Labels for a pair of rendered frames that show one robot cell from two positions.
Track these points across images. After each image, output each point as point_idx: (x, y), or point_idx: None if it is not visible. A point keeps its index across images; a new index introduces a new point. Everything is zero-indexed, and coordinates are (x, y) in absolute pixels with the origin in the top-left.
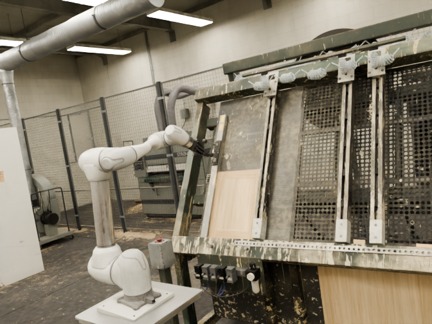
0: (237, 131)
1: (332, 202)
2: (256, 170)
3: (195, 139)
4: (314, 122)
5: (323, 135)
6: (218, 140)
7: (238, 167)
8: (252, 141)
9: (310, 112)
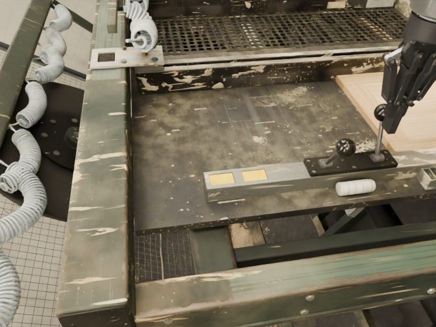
0: (254, 148)
1: (343, 15)
2: (345, 84)
3: (391, 58)
4: (216, 37)
5: (241, 28)
6: (305, 171)
7: (355, 123)
8: (274, 109)
9: (195, 43)
